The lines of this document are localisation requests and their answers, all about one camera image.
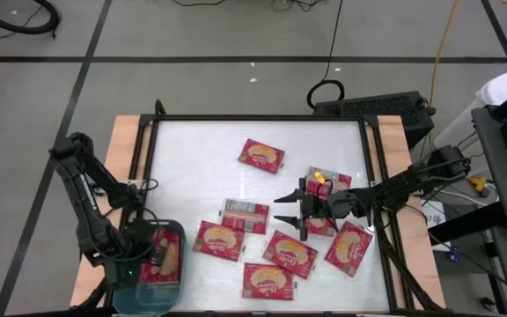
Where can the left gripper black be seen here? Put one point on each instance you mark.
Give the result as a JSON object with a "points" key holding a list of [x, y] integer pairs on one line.
{"points": [[141, 238]]}

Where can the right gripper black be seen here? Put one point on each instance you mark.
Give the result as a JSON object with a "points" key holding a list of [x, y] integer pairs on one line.
{"points": [[319, 207]]}

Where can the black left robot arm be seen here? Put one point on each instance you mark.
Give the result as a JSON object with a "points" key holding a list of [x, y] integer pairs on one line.
{"points": [[88, 211]]}

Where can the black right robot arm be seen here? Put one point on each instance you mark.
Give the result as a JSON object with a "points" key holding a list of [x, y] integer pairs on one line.
{"points": [[412, 180]]}

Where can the small yellow tag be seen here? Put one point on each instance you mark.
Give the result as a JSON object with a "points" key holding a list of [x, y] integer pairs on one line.
{"points": [[319, 178]]}

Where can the teal plastic basket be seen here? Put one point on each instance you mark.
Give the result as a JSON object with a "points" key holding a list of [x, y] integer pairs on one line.
{"points": [[156, 299]]}

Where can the black perforated equipment case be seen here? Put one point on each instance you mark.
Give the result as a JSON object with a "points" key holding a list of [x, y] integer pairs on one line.
{"points": [[368, 108]]}

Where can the white paper sheet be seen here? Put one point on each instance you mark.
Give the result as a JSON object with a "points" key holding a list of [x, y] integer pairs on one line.
{"points": [[434, 218]]}

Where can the small blue connector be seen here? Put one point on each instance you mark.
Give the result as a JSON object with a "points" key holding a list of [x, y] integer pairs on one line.
{"points": [[455, 254]]}

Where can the black desk leg bar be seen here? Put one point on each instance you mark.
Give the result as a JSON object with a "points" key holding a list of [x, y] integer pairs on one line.
{"points": [[469, 220]]}

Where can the yellow plug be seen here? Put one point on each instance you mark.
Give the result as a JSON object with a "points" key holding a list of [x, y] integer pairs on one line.
{"points": [[478, 182]]}

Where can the black side desk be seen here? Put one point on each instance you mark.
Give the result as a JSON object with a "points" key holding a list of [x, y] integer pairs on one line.
{"points": [[500, 185]]}

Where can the white bin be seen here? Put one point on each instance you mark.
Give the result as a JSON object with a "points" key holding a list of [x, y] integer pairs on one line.
{"points": [[506, 86]]}

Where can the short black post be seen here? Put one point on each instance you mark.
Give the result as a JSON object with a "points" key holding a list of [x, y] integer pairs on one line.
{"points": [[159, 109]]}

